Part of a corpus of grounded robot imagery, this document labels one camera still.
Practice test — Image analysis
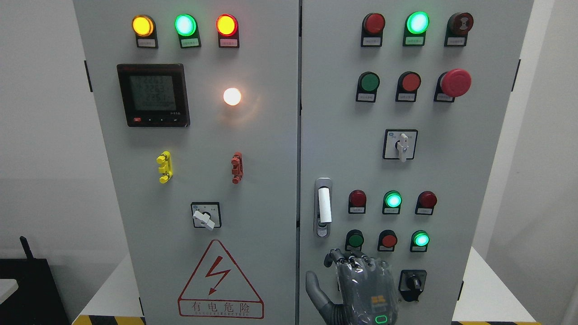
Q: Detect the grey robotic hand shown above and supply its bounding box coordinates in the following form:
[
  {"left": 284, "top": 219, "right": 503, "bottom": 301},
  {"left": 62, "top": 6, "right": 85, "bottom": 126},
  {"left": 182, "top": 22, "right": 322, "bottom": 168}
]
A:
[{"left": 305, "top": 249, "right": 398, "bottom": 325}]

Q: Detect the silver door handle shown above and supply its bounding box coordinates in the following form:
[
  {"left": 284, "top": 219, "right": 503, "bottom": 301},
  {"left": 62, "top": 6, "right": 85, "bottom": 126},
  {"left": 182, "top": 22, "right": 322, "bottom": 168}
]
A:
[{"left": 314, "top": 177, "right": 332, "bottom": 238}]

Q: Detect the right grey cabinet door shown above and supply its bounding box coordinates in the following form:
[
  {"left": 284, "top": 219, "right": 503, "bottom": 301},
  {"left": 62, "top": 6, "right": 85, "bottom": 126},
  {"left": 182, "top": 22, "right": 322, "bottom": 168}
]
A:
[{"left": 300, "top": 0, "right": 533, "bottom": 325}]

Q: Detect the grey cabinet door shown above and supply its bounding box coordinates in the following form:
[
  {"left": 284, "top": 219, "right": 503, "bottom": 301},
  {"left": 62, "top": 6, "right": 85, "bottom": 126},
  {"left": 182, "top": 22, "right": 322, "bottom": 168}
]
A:
[
  {"left": 74, "top": 0, "right": 299, "bottom": 325},
  {"left": 300, "top": 0, "right": 533, "bottom": 325}
]

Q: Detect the left grey cabinet door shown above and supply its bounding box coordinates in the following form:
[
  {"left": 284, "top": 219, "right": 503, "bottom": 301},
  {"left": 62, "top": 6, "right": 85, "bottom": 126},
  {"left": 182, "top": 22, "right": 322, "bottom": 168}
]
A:
[{"left": 74, "top": 0, "right": 299, "bottom": 325}]

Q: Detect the green push button lower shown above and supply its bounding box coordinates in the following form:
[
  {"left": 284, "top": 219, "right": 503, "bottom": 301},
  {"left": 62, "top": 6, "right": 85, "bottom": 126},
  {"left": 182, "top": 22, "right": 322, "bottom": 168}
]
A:
[{"left": 345, "top": 230, "right": 364, "bottom": 251}]

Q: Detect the green push button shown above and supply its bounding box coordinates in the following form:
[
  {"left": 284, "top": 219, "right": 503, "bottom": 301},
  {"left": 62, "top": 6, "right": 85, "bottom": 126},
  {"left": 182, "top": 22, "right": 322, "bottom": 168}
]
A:
[
  {"left": 355, "top": 71, "right": 380, "bottom": 103},
  {"left": 345, "top": 230, "right": 364, "bottom": 251}
]

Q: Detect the red push button lower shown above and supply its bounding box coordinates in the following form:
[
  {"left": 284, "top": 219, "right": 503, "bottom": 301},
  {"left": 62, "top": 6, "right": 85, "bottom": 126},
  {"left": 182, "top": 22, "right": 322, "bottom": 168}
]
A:
[{"left": 377, "top": 230, "right": 398, "bottom": 252}]

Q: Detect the red push button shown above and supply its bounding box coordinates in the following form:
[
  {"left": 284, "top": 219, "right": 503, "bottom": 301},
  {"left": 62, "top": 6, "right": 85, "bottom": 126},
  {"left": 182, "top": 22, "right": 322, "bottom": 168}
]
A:
[
  {"left": 396, "top": 71, "right": 421, "bottom": 102},
  {"left": 377, "top": 230, "right": 398, "bottom": 252}
]

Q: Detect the green lit lamp lower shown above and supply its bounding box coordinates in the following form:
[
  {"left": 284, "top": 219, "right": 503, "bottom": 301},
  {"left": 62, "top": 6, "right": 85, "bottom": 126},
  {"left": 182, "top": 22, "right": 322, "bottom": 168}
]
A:
[{"left": 410, "top": 230, "right": 430, "bottom": 252}]

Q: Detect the green lit lamp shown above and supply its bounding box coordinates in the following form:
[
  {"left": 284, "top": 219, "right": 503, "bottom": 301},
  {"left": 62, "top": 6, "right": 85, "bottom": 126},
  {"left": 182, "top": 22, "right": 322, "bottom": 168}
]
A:
[
  {"left": 382, "top": 190, "right": 402, "bottom": 215},
  {"left": 410, "top": 230, "right": 430, "bottom": 252}
]

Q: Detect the dark red lamp middle left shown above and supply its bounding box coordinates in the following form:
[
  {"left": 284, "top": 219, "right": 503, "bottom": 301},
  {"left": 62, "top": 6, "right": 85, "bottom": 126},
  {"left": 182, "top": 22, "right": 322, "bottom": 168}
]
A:
[{"left": 348, "top": 190, "right": 367, "bottom": 214}]

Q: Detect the dark red lamp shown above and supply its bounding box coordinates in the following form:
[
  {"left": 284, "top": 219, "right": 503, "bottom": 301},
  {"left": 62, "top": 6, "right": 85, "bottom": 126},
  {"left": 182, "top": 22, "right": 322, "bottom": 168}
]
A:
[
  {"left": 360, "top": 13, "right": 386, "bottom": 47},
  {"left": 348, "top": 190, "right": 367, "bottom": 214},
  {"left": 415, "top": 191, "right": 438, "bottom": 215}
]

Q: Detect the green lit lamp middle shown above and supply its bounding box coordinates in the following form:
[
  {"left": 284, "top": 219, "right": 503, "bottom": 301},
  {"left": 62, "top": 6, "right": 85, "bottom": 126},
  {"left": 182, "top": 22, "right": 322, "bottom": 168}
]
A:
[{"left": 382, "top": 190, "right": 402, "bottom": 215}]

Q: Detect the dark red lamp middle right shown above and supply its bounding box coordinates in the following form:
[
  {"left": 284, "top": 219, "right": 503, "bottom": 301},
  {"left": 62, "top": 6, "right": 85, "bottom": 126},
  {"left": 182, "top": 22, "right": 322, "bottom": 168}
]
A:
[{"left": 415, "top": 191, "right": 438, "bottom": 215}]

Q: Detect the red electrical warning triangle sticker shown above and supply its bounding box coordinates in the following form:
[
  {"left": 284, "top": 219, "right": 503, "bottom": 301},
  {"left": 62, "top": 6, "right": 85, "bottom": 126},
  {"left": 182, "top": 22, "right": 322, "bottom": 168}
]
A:
[{"left": 177, "top": 239, "right": 264, "bottom": 319}]

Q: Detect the green push button upper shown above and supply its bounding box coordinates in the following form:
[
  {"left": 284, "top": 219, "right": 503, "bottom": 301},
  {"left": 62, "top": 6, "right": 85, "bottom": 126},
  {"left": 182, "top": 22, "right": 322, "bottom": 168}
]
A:
[{"left": 355, "top": 71, "right": 380, "bottom": 103}]

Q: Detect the red push button upper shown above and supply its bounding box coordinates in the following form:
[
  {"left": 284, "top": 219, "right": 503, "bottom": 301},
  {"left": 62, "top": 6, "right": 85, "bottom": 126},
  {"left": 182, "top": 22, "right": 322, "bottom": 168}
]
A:
[{"left": 396, "top": 71, "right": 421, "bottom": 102}]

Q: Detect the red mushroom emergency stop button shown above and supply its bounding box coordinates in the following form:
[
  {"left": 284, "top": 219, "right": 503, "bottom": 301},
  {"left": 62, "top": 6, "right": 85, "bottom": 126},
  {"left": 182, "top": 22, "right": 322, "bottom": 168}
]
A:
[{"left": 433, "top": 69, "right": 471, "bottom": 103}]

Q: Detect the white lit indicator lamp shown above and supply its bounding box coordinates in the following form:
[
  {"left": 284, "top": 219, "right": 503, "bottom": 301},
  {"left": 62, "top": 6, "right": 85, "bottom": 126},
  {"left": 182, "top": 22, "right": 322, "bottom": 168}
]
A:
[{"left": 223, "top": 87, "right": 242, "bottom": 106}]

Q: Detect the dark red lamp top right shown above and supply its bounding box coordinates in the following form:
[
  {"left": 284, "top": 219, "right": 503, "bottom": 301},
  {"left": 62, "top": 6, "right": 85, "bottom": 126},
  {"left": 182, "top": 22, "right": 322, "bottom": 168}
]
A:
[{"left": 360, "top": 13, "right": 386, "bottom": 47}]

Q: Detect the green lamp top right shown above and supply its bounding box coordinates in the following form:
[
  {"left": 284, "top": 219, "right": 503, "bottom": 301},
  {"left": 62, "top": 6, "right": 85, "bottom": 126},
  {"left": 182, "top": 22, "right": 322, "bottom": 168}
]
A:
[{"left": 403, "top": 11, "right": 430, "bottom": 46}]

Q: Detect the dark red buzzer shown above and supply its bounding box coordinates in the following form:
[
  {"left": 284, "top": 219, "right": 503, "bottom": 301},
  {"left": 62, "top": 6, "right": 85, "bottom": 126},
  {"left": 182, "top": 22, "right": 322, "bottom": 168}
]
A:
[{"left": 444, "top": 12, "right": 474, "bottom": 47}]

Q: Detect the black digital power meter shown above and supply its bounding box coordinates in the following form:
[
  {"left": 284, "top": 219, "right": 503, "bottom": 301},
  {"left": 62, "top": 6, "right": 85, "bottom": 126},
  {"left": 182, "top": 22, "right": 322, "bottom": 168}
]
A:
[{"left": 117, "top": 63, "right": 190, "bottom": 127}]

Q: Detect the red lit indicator lamp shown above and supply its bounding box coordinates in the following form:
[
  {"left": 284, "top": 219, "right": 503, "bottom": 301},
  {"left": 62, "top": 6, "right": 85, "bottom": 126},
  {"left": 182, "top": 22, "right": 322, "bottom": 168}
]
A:
[{"left": 215, "top": 13, "right": 239, "bottom": 48}]

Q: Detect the green indicator lamp top left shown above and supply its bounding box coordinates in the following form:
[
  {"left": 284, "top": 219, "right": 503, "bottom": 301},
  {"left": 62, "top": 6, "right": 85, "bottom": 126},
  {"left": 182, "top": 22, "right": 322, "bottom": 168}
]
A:
[{"left": 174, "top": 14, "right": 201, "bottom": 49}]

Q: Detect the black equipment at left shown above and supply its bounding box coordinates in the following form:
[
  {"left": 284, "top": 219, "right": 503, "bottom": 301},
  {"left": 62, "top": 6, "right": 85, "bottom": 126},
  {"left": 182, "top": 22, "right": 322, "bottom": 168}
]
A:
[{"left": 0, "top": 236, "right": 70, "bottom": 325}]

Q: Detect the yellow indicator lamp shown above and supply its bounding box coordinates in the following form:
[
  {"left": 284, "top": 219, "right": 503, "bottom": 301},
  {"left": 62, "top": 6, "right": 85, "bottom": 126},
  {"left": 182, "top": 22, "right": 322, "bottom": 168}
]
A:
[{"left": 132, "top": 14, "right": 158, "bottom": 49}]

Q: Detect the black rotary knob switch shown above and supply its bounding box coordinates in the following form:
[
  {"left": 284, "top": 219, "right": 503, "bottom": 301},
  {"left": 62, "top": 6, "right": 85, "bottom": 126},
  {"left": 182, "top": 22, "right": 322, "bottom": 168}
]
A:
[{"left": 398, "top": 269, "right": 427, "bottom": 302}]

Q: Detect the upper right white selector switch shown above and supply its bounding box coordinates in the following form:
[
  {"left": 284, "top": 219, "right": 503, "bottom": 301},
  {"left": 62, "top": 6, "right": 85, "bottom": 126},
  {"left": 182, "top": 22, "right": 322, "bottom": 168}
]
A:
[{"left": 382, "top": 129, "right": 418, "bottom": 162}]

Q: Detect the left white rotary selector switch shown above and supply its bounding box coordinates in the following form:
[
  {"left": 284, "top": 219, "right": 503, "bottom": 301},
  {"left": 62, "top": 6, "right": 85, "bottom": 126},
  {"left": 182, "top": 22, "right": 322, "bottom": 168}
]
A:
[{"left": 191, "top": 202, "right": 222, "bottom": 231}]

